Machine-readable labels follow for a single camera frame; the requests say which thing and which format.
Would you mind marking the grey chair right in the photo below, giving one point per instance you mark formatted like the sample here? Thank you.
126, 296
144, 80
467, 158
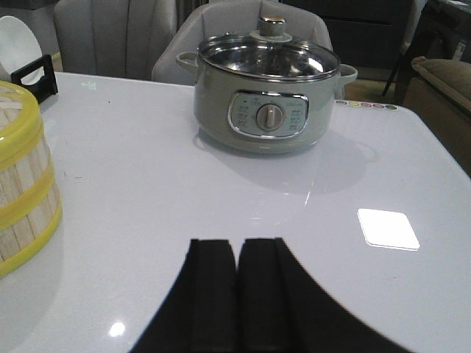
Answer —
240, 17

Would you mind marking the white bowl right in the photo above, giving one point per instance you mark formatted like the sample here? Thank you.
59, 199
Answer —
19, 46

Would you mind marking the black dish rack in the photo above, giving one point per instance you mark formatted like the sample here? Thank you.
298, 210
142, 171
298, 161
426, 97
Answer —
37, 77

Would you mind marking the glass pot lid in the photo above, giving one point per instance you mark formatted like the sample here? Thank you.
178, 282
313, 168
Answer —
270, 53

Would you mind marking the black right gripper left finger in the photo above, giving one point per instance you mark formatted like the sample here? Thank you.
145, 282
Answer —
199, 314

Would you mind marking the grey chair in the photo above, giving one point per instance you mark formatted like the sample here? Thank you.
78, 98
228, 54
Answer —
121, 39
240, 17

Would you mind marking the beige sofa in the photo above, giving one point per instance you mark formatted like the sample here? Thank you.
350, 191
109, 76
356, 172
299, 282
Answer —
440, 95

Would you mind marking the grey chair left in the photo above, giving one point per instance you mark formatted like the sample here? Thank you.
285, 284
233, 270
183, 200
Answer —
121, 39

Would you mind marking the bamboo steamer basket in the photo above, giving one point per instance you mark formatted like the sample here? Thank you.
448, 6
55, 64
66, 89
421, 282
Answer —
26, 182
24, 239

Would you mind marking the green electric cooking pot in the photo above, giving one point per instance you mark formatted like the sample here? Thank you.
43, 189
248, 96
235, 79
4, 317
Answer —
265, 117

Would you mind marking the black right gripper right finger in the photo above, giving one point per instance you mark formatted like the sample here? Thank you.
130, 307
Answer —
283, 309

